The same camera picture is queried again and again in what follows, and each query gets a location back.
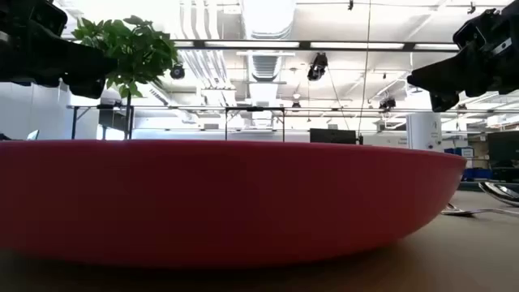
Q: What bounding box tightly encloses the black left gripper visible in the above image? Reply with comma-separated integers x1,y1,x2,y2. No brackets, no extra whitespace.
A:
0,0,119,100

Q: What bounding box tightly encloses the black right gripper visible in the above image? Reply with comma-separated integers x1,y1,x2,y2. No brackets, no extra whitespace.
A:
406,3,519,114

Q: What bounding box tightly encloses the metal fork orange handle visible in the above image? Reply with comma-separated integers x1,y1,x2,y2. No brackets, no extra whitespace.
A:
440,202,519,217

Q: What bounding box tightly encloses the pink round plate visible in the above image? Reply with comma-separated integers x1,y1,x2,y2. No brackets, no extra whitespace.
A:
0,139,468,269

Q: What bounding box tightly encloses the white LED light strip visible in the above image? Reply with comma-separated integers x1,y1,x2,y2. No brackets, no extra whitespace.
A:
204,41,301,49
414,43,461,51
310,41,405,50

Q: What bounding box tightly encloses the white round pillar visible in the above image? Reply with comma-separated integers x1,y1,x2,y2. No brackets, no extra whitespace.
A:
405,112,444,153

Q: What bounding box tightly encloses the black box behind tree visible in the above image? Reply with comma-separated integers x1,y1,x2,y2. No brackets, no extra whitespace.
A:
97,104,135,133

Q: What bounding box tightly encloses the small green tree black pot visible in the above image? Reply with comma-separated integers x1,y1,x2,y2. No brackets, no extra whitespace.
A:
71,15,180,141

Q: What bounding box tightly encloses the blue storage bin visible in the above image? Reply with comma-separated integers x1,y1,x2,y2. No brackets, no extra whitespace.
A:
444,146,476,160

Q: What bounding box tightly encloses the dark large monitor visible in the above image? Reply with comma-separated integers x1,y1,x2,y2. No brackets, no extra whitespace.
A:
486,130,519,183

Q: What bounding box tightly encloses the black background monitor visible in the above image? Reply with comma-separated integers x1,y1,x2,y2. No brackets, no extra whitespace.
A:
309,127,358,145

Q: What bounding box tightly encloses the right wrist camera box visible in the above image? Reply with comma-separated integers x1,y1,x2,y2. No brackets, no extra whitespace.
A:
453,18,488,51

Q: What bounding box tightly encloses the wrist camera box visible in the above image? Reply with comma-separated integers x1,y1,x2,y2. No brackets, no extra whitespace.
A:
29,0,69,38
453,18,488,51

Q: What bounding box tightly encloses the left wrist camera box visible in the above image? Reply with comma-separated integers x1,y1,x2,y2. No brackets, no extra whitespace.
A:
29,0,69,38

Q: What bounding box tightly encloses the thin hanging cable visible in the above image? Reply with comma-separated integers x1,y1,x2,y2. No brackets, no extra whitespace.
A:
356,0,372,137

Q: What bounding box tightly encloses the small round black camera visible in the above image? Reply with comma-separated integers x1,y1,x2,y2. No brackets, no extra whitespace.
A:
169,64,187,81

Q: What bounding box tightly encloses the black overhead camera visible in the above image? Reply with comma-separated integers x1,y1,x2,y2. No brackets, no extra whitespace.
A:
307,52,329,83

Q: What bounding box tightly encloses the black overhead frame beam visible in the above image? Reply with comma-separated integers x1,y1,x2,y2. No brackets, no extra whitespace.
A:
169,38,461,53

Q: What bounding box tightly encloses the black background stand frame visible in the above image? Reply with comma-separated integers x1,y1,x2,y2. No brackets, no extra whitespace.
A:
224,105,286,144

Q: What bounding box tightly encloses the silver ceiling air duct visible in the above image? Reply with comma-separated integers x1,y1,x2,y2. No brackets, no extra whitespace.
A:
240,0,298,83

